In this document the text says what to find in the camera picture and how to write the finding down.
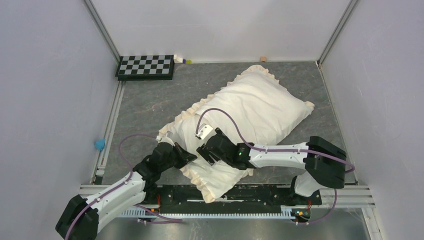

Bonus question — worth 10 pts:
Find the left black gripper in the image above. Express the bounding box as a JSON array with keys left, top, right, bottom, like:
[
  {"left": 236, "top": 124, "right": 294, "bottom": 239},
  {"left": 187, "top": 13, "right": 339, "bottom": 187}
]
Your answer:
[{"left": 159, "top": 142, "right": 197, "bottom": 172}]

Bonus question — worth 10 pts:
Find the grey cream ruffled pillowcase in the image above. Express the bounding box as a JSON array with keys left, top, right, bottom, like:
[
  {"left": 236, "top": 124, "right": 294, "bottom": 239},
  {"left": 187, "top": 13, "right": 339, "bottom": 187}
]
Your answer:
[{"left": 157, "top": 64, "right": 316, "bottom": 204}]

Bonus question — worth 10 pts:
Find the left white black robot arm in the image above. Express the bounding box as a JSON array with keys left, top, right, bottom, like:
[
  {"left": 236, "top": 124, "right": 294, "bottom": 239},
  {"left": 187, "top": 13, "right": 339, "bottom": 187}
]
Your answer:
[{"left": 55, "top": 142, "right": 197, "bottom": 240}]

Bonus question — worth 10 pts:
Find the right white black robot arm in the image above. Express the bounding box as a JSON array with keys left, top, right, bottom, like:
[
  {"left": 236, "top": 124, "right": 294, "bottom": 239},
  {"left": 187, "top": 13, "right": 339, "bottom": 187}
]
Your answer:
[{"left": 195, "top": 125, "right": 347, "bottom": 204}]

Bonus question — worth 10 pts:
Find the blue small object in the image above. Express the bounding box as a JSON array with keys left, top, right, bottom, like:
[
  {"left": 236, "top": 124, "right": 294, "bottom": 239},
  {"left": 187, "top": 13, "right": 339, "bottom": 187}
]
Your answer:
[{"left": 94, "top": 138, "right": 106, "bottom": 152}]

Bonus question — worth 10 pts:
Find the small white block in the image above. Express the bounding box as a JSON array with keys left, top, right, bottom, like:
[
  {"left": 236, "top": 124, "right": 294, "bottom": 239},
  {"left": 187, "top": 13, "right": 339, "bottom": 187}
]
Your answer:
[{"left": 173, "top": 54, "right": 186, "bottom": 64}]

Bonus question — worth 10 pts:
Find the black white checkerboard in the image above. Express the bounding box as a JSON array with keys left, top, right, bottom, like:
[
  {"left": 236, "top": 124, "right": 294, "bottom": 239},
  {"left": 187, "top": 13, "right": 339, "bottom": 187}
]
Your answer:
[{"left": 115, "top": 54, "right": 175, "bottom": 81}]

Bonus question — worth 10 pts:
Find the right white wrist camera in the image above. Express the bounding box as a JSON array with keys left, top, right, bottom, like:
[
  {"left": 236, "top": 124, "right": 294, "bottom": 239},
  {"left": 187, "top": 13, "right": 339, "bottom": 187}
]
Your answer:
[{"left": 194, "top": 123, "right": 215, "bottom": 142}]

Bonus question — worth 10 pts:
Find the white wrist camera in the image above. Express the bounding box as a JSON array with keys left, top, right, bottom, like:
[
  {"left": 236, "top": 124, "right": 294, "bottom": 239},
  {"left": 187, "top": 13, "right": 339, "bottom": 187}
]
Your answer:
[
  {"left": 156, "top": 131, "right": 175, "bottom": 146},
  {"left": 194, "top": 123, "right": 215, "bottom": 142}
]

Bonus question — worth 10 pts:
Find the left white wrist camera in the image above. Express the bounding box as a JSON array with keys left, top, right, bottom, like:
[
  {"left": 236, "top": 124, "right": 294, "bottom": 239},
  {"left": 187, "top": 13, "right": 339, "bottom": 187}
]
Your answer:
[{"left": 156, "top": 131, "right": 175, "bottom": 146}]

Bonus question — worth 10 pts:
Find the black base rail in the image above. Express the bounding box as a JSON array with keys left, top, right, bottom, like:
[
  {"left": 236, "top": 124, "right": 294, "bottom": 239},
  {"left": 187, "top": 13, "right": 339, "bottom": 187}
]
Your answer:
[{"left": 141, "top": 184, "right": 322, "bottom": 214}]

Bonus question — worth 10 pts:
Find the white toothed cable tray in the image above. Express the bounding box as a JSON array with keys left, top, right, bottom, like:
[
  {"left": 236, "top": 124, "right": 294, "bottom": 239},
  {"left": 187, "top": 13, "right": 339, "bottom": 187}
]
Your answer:
[{"left": 118, "top": 206, "right": 311, "bottom": 220}]

